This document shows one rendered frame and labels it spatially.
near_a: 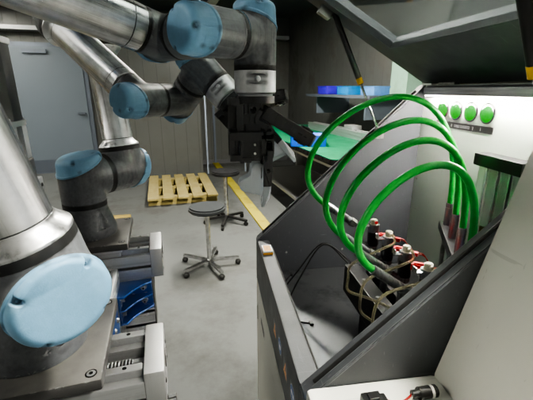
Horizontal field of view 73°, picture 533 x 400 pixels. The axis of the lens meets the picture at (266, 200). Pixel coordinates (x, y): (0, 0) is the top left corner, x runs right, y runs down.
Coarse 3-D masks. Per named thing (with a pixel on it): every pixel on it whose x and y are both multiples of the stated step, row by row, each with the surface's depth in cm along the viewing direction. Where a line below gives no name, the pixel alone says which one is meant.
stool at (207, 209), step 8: (192, 208) 282; (200, 208) 282; (208, 208) 282; (216, 208) 282; (224, 208) 286; (200, 216) 276; (208, 216) 276; (208, 224) 290; (208, 232) 292; (208, 240) 294; (208, 248) 296; (216, 248) 320; (184, 256) 309; (192, 256) 305; (200, 256) 305; (208, 256) 298; (224, 256) 305; (232, 256) 305; (200, 264) 292; (216, 264) 291
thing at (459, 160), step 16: (400, 144) 67; (416, 144) 68; (448, 144) 68; (384, 160) 68; (352, 192) 69; (464, 192) 72; (464, 208) 73; (336, 224) 71; (464, 224) 74; (464, 240) 75; (368, 256) 73
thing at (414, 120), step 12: (408, 120) 74; (420, 120) 75; (432, 120) 75; (384, 132) 74; (444, 132) 76; (360, 144) 74; (456, 144) 78; (348, 156) 75; (336, 168) 76; (456, 180) 81; (324, 192) 77; (456, 192) 81; (324, 204) 77; (456, 204) 82; (324, 216) 78; (456, 216) 83; (336, 228) 79; (456, 228) 83
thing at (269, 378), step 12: (264, 312) 110; (264, 324) 111; (264, 336) 112; (264, 348) 113; (264, 360) 115; (264, 372) 116; (276, 372) 89; (264, 384) 118; (276, 384) 90; (264, 396) 119; (276, 396) 91
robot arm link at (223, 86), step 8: (216, 80) 80; (224, 80) 81; (232, 80) 82; (216, 88) 81; (224, 88) 80; (232, 88) 81; (208, 96) 82; (216, 96) 81; (224, 96) 80; (216, 104) 82
